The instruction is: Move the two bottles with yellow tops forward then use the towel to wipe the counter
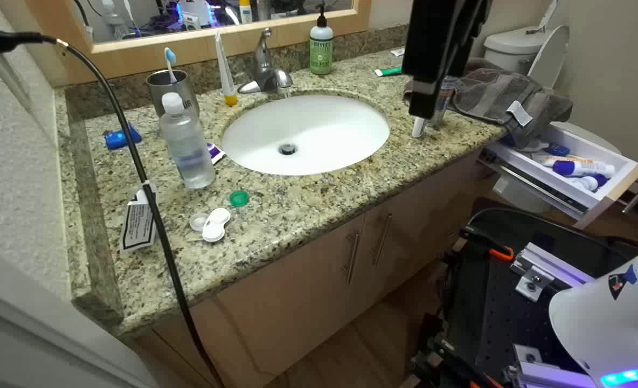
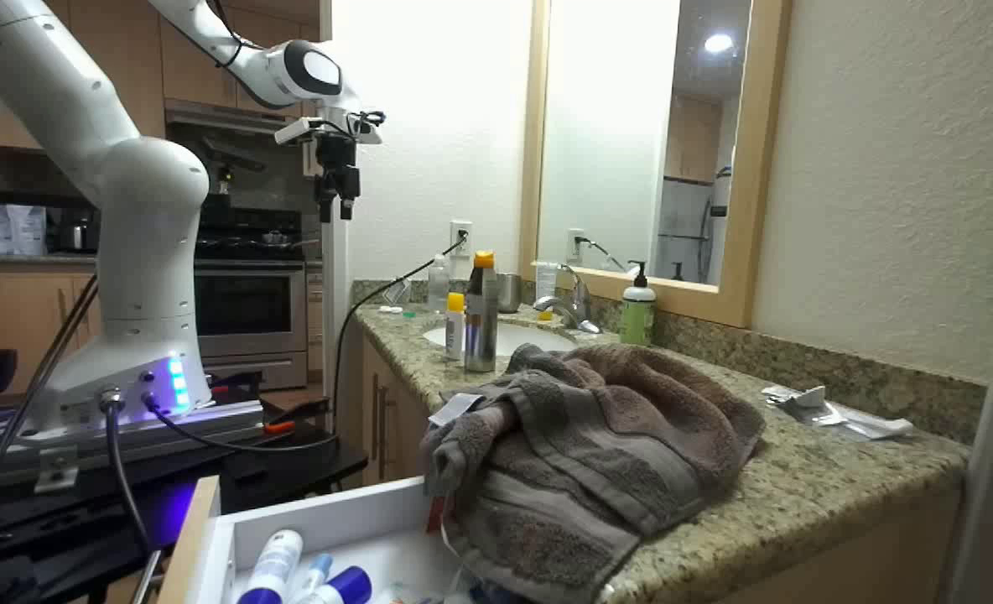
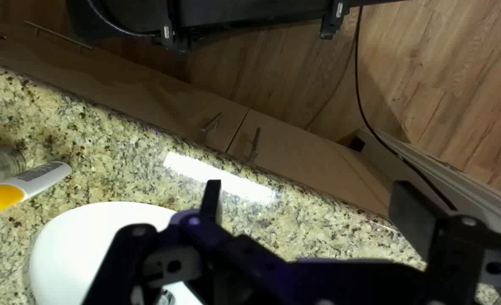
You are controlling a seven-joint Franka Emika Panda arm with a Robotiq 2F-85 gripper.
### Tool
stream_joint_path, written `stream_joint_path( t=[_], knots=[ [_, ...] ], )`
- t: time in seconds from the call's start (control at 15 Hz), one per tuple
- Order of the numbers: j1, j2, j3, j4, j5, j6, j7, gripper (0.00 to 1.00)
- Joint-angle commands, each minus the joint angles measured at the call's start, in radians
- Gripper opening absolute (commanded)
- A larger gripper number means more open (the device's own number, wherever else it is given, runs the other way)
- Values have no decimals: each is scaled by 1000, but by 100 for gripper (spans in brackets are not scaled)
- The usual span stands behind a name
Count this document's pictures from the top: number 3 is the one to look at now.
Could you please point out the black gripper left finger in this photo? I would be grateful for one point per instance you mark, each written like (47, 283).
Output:
(210, 202)

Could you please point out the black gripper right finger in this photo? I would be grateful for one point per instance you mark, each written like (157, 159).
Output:
(421, 222)

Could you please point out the white tube with yellow cap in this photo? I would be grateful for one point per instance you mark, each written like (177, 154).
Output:
(30, 183)

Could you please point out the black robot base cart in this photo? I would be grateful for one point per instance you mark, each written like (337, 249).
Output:
(179, 24)

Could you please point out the white drawer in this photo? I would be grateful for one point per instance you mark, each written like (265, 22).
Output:
(394, 159)

